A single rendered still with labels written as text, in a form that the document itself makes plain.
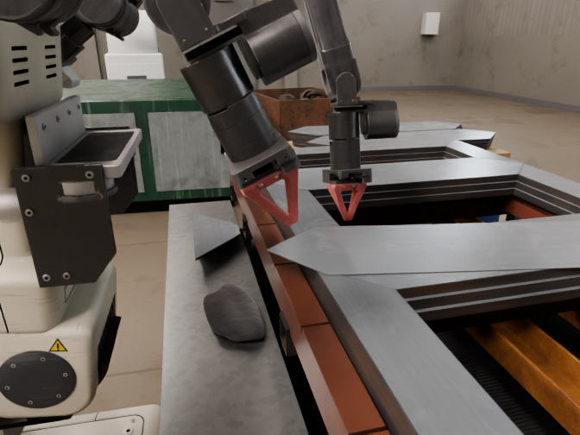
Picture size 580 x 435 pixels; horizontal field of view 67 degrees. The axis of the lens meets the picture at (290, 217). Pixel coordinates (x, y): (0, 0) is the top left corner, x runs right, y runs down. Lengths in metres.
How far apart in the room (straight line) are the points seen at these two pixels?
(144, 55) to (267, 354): 5.33
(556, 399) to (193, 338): 0.58
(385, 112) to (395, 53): 11.05
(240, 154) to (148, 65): 5.48
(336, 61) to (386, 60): 10.98
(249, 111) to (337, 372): 0.31
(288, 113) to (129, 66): 2.62
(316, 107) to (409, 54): 8.20
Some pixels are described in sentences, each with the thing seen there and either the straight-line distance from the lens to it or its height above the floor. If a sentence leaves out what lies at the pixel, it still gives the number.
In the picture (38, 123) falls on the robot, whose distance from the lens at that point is 0.61.
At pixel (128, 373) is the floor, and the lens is 1.89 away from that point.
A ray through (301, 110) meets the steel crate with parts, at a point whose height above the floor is 0.63.
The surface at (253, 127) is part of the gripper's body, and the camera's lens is 0.44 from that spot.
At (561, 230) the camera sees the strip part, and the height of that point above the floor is 0.87.
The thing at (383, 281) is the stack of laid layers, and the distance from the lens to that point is 0.64.
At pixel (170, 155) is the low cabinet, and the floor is 0.43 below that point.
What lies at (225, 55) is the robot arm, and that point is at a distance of 0.44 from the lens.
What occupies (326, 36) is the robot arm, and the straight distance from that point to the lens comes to 0.83.
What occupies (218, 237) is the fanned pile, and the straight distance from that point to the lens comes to 1.13.
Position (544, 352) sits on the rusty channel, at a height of 0.69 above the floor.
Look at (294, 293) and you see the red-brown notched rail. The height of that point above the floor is 0.83.
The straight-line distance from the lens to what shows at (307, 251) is 0.71.
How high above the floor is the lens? 1.18
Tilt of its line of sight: 22 degrees down
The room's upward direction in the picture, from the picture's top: straight up
